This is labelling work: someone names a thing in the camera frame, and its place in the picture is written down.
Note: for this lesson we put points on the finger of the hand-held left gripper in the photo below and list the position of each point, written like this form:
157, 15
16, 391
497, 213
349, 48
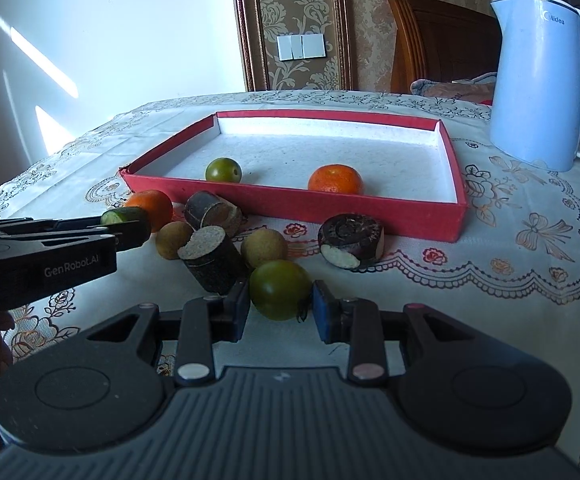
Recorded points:
45, 223
132, 237

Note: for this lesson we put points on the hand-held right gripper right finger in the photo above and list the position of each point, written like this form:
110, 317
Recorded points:
322, 315

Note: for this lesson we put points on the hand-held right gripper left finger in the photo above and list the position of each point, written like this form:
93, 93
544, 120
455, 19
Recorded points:
240, 307

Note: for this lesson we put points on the green cucumber piece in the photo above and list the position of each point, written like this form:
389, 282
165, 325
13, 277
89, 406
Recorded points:
122, 215

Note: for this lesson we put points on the large green tomato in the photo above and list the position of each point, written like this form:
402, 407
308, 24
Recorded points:
280, 290

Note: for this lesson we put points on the dark sugarcane piece white end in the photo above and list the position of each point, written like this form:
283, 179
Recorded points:
212, 260

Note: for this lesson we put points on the dark sugarcane piece with knot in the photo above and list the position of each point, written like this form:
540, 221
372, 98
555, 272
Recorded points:
349, 237

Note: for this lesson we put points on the shallow red cardboard box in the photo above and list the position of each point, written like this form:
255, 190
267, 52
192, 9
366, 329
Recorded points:
320, 155

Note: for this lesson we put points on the small orange tangerine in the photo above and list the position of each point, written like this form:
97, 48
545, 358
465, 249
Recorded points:
157, 207

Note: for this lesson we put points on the brown longan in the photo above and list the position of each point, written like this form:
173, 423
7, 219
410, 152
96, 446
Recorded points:
264, 248
172, 242

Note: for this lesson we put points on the dark sugarcane piece brown end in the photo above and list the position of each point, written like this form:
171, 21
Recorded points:
212, 212

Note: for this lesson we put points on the small green round fruit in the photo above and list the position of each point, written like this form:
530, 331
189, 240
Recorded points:
224, 170

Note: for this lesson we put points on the large orange tangerine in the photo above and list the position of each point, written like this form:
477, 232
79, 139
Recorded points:
336, 180

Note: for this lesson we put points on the floral lace tablecloth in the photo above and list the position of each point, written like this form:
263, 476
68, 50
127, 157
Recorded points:
519, 310

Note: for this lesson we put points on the red cloth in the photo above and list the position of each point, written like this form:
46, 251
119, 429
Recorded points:
485, 102

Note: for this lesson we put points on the wooden chair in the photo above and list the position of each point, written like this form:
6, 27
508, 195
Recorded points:
439, 40

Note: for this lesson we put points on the light blue electric kettle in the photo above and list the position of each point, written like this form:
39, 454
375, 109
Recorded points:
534, 85

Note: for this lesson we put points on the white wall switch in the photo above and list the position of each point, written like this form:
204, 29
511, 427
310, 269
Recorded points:
301, 46

